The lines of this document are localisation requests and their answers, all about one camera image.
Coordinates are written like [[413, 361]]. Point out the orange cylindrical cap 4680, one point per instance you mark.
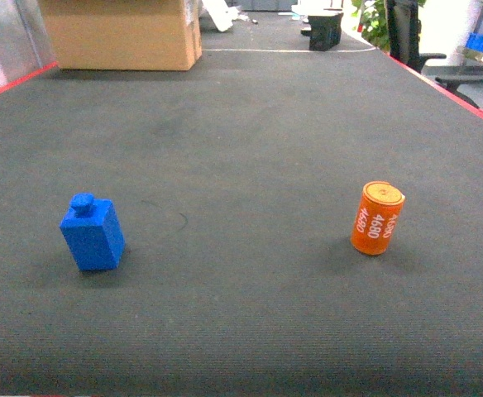
[[376, 217]]

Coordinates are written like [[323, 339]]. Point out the green potted plant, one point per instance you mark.
[[375, 22]]

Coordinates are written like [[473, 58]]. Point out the large cardboard box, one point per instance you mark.
[[160, 35]]

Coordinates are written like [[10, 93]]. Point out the dark grey table mat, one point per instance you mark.
[[236, 185]]

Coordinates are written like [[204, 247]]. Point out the white object at table end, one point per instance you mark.
[[223, 15]]

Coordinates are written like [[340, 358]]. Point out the blue block part with knob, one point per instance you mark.
[[93, 233]]

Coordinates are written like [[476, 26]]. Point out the black device on table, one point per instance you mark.
[[324, 30]]

